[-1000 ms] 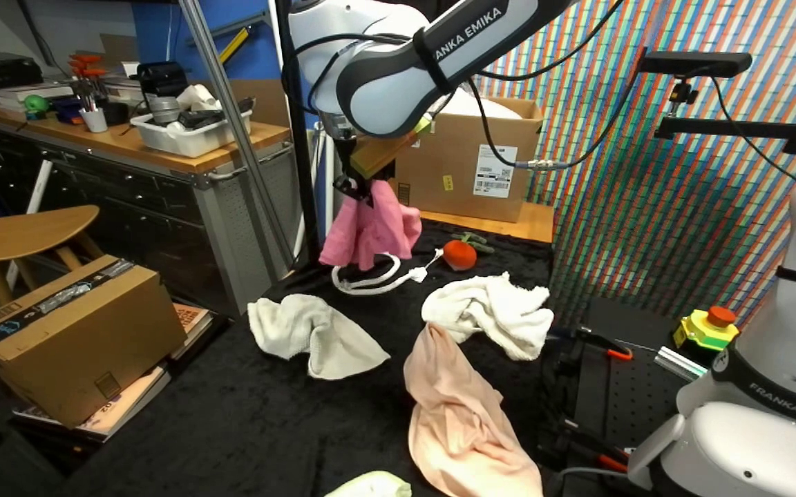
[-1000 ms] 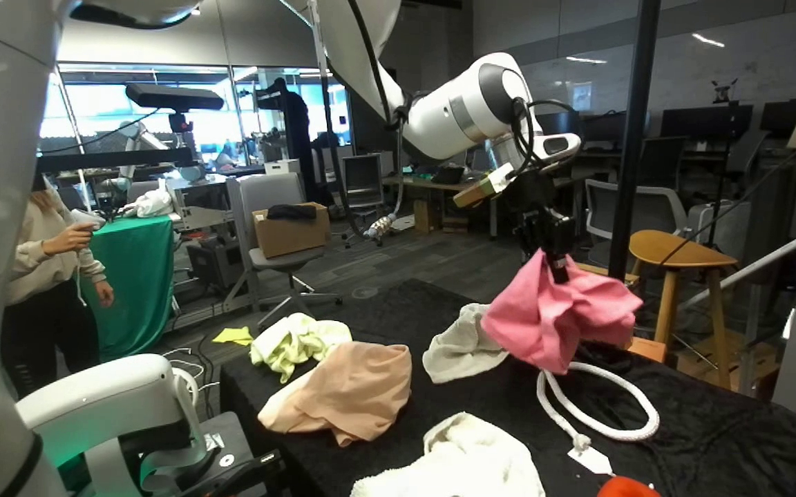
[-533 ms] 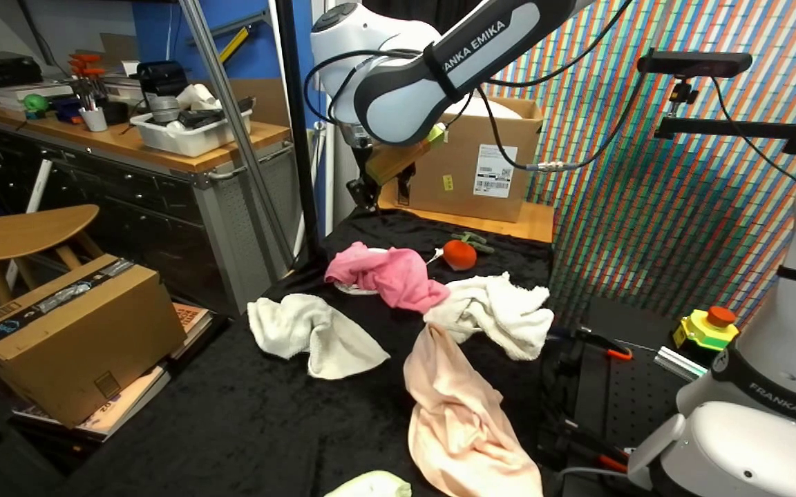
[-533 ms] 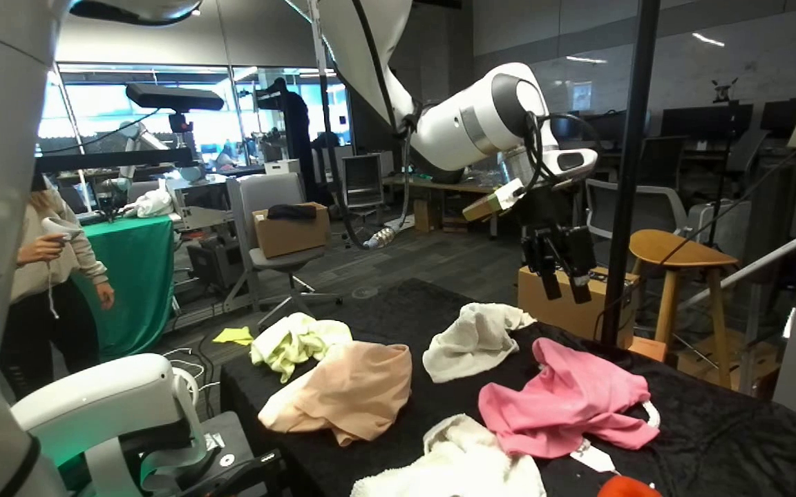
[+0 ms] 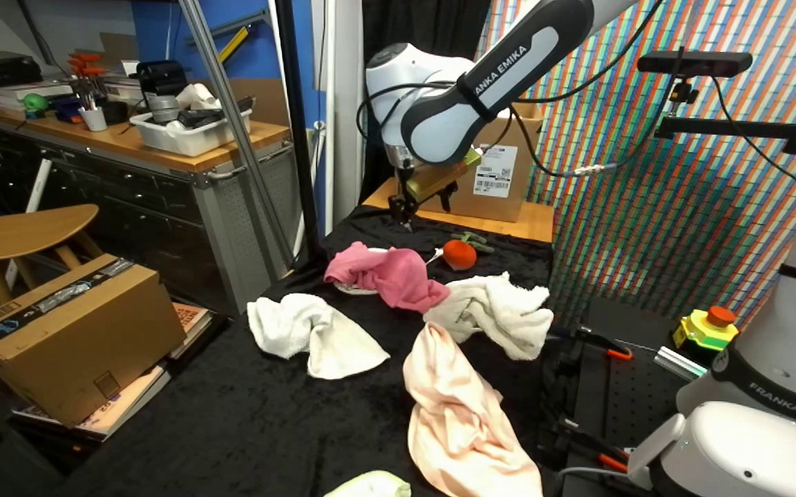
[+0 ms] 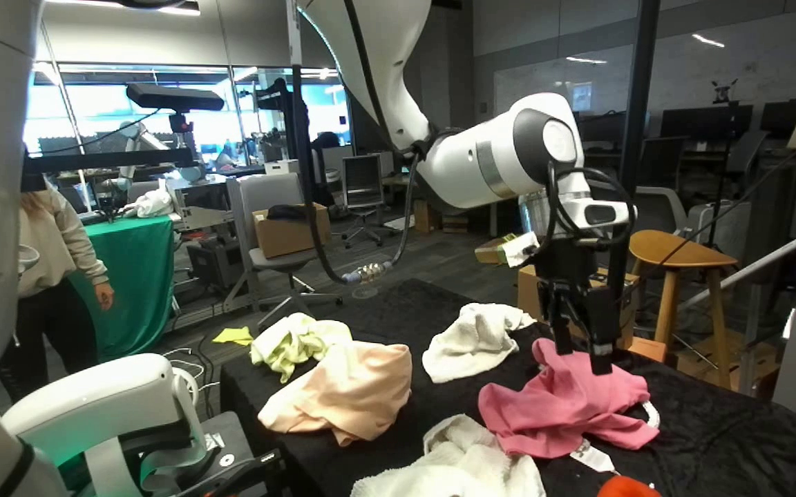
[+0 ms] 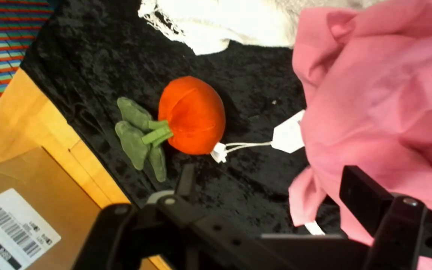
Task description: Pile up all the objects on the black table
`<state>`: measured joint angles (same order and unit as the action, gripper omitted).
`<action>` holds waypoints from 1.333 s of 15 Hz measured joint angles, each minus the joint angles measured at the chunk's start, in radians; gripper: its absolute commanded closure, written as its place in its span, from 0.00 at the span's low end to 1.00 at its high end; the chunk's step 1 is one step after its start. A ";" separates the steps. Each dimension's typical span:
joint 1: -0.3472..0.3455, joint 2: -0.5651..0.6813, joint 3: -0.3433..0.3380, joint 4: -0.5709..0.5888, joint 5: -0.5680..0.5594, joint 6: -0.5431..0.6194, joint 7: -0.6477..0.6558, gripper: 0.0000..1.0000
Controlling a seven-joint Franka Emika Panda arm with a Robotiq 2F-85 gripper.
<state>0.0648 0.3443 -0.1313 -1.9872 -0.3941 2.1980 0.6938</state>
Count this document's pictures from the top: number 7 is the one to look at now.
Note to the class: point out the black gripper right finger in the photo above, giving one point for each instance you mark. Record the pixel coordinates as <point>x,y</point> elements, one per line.
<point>405,234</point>

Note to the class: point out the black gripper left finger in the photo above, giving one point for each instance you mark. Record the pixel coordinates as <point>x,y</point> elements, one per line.
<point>141,240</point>

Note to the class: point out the orange plush toy green leaves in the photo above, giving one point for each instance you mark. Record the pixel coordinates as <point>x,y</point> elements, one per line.
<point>190,114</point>

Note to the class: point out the pink cloth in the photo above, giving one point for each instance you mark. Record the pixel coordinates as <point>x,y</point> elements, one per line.
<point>375,99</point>

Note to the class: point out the white terry towel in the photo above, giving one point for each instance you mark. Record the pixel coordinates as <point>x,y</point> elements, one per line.
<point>235,20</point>

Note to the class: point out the cardboard box with shipping label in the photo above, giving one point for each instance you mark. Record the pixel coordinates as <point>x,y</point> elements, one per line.
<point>25,219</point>

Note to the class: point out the black velvet tablecloth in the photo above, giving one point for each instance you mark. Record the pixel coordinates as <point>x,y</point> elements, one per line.
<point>100,60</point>

